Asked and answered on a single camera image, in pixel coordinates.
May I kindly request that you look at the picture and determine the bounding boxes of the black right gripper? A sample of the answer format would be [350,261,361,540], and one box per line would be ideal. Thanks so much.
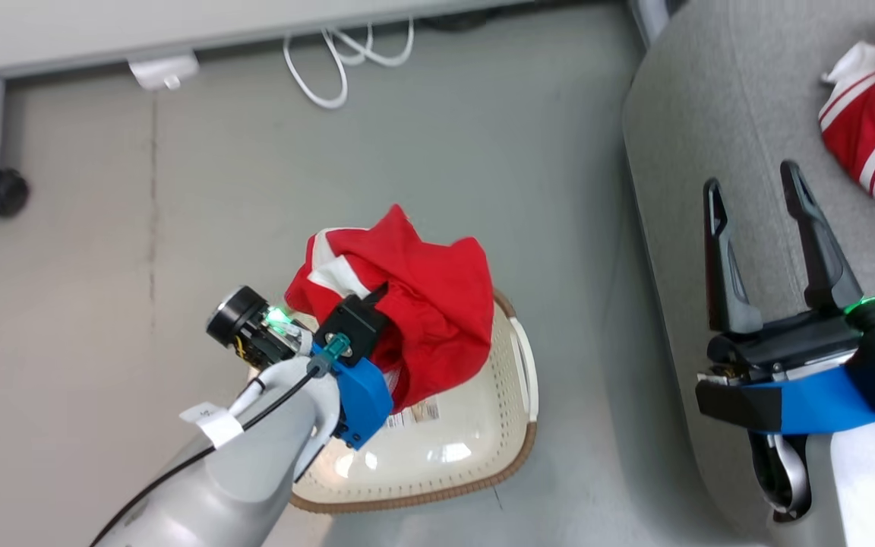
[698,160,875,387]

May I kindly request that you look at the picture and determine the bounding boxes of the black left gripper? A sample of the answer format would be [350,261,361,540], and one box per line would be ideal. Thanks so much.
[206,285,313,371]

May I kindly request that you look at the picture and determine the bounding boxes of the red garment with white panel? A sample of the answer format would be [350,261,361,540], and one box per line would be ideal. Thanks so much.
[284,204,495,415]

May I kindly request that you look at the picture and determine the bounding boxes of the grey fabric sofa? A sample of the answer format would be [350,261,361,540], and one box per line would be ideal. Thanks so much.
[622,0,875,547]

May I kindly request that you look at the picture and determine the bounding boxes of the white barcode sticker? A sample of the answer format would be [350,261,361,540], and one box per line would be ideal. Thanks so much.
[384,397,441,431]

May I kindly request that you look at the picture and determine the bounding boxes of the beige plastic laundry basket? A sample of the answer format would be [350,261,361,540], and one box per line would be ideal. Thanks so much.
[286,289,541,514]

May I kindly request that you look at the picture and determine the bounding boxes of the white power adapter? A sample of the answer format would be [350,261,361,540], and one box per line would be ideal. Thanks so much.
[128,52,201,92]

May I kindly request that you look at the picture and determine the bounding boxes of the black caster wheel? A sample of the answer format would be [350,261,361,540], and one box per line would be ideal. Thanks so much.
[0,169,30,217]

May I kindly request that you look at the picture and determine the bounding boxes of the large white partition panel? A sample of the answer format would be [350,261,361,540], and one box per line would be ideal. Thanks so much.
[0,0,529,78]

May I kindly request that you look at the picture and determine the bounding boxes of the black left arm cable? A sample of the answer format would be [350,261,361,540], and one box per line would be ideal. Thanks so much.
[92,357,332,547]

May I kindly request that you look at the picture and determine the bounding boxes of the teal left camera connector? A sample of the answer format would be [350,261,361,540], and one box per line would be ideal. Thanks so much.
[318,333,352,364]

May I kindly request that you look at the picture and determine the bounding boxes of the white cable label tag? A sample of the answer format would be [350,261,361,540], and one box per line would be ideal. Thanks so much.
[179,403,245,449]

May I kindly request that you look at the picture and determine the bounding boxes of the looped white cable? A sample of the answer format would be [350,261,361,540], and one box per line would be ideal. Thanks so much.
[283,19,415,109]

